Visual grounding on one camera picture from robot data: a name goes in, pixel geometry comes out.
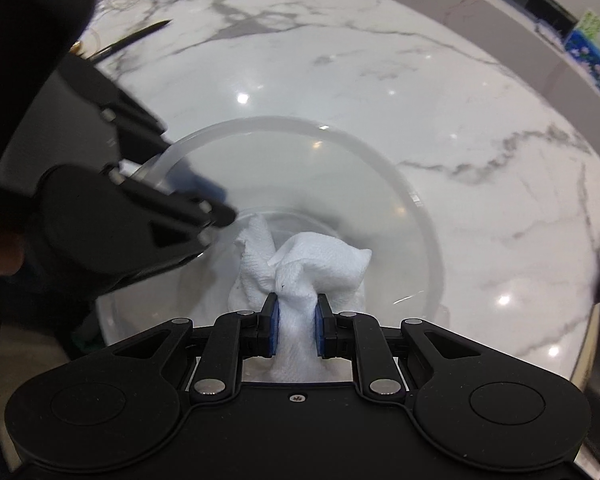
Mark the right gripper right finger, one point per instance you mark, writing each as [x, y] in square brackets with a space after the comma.
[359, 339]

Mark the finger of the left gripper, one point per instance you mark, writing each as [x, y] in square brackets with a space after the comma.
[137, 130]
[177, 217]

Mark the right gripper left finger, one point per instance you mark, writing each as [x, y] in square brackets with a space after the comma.
[232, 339]

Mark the white cloth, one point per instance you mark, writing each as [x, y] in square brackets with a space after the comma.
[297, 271]

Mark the clear plastic bowl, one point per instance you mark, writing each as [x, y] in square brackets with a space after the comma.
[300, 177]

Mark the black pen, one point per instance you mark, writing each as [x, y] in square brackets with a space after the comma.
[127, 41]

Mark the red charm with gold bell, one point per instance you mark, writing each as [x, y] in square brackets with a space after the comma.
[77, 48]

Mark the painted lotus picture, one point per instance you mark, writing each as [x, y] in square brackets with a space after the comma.
[583, 44]

